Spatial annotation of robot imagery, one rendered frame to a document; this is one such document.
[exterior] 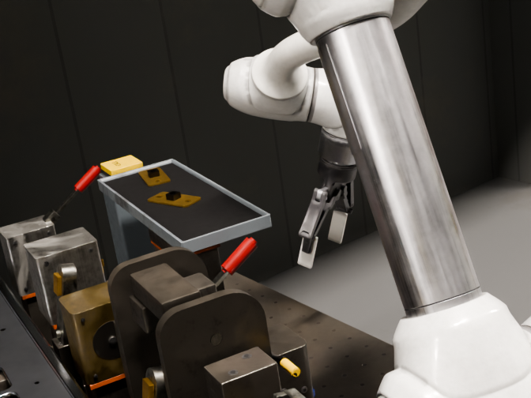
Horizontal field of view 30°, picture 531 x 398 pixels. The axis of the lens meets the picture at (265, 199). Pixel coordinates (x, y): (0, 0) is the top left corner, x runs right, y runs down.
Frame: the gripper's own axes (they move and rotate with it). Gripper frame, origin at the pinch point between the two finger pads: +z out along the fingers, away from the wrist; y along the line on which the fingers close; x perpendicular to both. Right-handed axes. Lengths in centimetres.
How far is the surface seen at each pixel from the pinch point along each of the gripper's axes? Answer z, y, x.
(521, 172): 78, 267, 14
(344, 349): 14.3, -8.5, -12.4
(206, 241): -29, -60, -7
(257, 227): -31, -54, -11
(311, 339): 16.7, -6.8, -4.7
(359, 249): 99, 181, 53
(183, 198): -27, -48, 5
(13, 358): -5, -72, 16
